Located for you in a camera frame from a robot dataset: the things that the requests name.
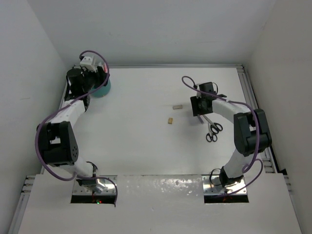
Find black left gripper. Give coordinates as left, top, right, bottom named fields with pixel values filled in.
left=80, top=66, right=109, bottom=93

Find pink highlighter pen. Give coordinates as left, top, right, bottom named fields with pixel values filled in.
left=103, top=63, right=108, bottom=73

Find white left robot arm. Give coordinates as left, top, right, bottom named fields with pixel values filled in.
left=35, top=65, right=109, bottom=181

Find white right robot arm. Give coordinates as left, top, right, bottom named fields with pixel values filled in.
left=188, top=82, right=272, bottom=187

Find teal round divided container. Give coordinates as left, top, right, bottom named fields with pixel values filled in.
left=91, top=80, right=111, bottom=98

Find white eraser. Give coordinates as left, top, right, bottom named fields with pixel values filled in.
left=173, top=105, right=183, bottom=110

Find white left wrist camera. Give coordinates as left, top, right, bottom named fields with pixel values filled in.
left=79, top=56, right=96, bottom=72

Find large black handled scissors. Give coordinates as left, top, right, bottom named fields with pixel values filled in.
left=202, top=115, right=223, bottom=134

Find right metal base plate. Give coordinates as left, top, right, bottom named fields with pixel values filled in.
left=202, top=174, right=247, bottom=196

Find metal base plate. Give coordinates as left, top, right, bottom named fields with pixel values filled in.
left=202, top=174, right=247, bottom=196
left=72, top=176, right=117, bottom=196

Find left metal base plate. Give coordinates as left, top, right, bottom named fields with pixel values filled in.
left=72, top=176, right=117, bottom=196

